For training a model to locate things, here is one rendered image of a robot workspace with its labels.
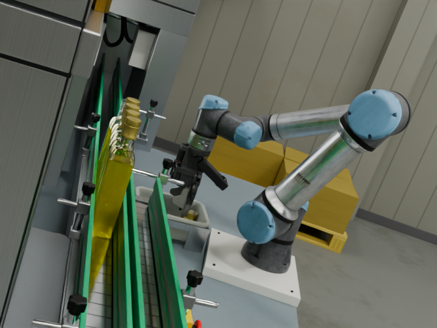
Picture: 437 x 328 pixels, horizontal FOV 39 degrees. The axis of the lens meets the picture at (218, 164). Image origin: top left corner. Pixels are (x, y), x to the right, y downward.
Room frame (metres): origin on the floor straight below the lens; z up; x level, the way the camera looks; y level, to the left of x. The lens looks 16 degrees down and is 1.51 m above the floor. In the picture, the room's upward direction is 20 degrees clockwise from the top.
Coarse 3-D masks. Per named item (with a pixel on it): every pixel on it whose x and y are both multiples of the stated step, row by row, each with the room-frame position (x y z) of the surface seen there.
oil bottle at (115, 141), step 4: (112, 140) 1.36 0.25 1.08; (116, 140) 1.34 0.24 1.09; (112, 144) 1.33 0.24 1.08; (116, 144) 1.33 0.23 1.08; (108, 148) 1.36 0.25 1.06; (132, 148) 1.34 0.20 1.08; (108, 152) 1.33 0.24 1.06; (104, 160) 1.37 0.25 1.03; (104, 164) 1.34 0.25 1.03; (100, 172) 1.37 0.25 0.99; (100, 176) 1.34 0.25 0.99; (96, 188) 1.35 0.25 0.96; (96, 192) 1.33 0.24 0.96
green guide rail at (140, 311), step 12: (132, 180) 1.47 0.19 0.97; (132, 192) 1.39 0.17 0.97; (132, 204) 1.32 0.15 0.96; (132, 216) 1.26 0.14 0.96; (132, 228) 1.21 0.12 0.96; (132, 240) 1.17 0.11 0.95; (132, 252) 1.12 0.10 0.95; (132, 264) 1.08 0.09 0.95; (132, 276) 1.05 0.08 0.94; (132, 288) 1.01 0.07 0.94; (132, 300) 0.98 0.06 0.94; (132, 312) 0.96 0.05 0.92; (144, 324) 0.87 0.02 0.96
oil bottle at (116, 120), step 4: (116, 116) 1.53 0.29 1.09; (112, 120) 1.51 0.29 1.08; (116, 120) 1.50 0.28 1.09; (120, 120) 1.51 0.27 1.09; (112, 124) 1.50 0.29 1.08; (108, 128) 1.52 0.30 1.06; (108, 132) 1.49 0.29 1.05; (108, 136) 1.49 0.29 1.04; (104, 140) 1.53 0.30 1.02; (104, 144) 1.50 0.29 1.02; (104, 148) 1.49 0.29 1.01; (100, 152) 1.53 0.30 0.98; (104, 152) 1.49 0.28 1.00; (100, 156) 1.50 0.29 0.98; (100, 160) 1.49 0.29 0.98; (100, 164) 1.49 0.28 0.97; (96, 176) 1.49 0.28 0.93
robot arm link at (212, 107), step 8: (208, 96) 1.70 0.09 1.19; (216, 96) 1.74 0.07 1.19; (200, 104) 1.71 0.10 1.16; (208, 104) 1.68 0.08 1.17; (216, 104) 1.68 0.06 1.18; (224, 104) 1.69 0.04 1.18; (200, 112) 1.69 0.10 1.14; (208, 112) 1.68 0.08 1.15; (216, 112) 1.68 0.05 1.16; (200, 120) 1.69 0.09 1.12; (208, 120) 1.68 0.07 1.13; (216, 120) 1.67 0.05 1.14; (192, 128) 1.71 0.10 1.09; (200, 128) 1.68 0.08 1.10; (208, 128) 1.68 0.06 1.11; (208, 136) 1.68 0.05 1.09; (216, 136) 1.70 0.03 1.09
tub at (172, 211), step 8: (136, 192) 1.72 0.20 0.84; (144, 192) 1.77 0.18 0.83; (152, 192) 1.78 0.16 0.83; (168, 200) 1.79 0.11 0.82; (168, 208) 1.79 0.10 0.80; (176, 208) 1.80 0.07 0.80; (192, 208) 1.81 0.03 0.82; (200, 208) 1.80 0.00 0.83; (168, 216) 1.63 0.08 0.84; (176, 216) 1.80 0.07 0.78; (200, 216) 1.76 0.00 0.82; (192, 224) 1.65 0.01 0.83; (200, 224) 1.66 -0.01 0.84; (208, 224) 1.68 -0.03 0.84
